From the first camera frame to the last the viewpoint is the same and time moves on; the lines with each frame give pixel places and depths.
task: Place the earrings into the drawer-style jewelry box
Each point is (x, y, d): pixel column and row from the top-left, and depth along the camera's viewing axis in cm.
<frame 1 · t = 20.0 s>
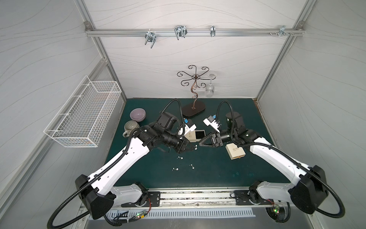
left hand: (193, 149, 64), fingers closed
right hand: (199, 144, 66), fingers open
cream closed jewelry box: (234, 151, 89), point 4 cm above the table
clear wine glass: (210, 88, 98), point 25 cm above the table
lilac ceramic bowl: (138, 114, 109), point 5 cm above the table
green ribbed ceramic mug: (128, 124, 101), point 6 cm above the table
pearl drop earring: (181, 158, 90), on the table
pearl drop earring 2: (177, 169, 85), on the table
pearl drop earring 3: (192, 166, 86), on the table

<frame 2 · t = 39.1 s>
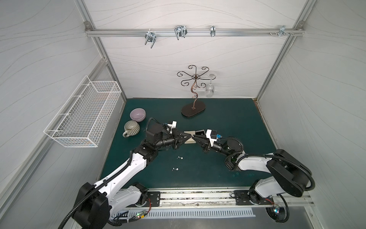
left hand: (192, 137, 68), fingers closed
right hand: (193, 135, 72), fingers closed
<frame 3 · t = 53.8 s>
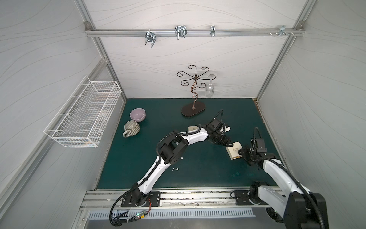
left hand: (231, 146, 89), fingers open
right hand: (242, 151, 88), fingers open
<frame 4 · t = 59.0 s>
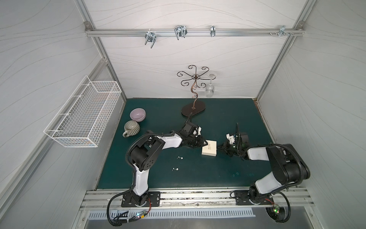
left hand: (207, 145, 89), fingers open
right hand: (216, 146, 92), fingers closed
cream closed jewelry box: (210, 149, 90), point 4 cm above the table
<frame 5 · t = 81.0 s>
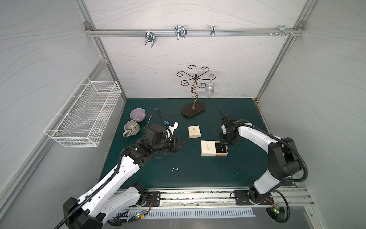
left hand: (184, 142, 70), fingers open
right hand: (221, 141, 90), fingers closed
pearl drop earring: (222, 150, 91), point 3 cm above the table
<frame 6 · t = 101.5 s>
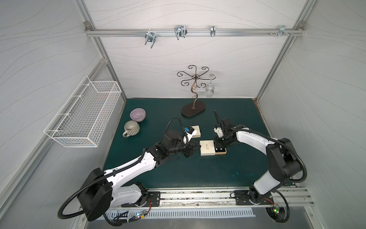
left hand: (199, 145, 74), fingers open
right hand: (216, 144, 91), fingers closed
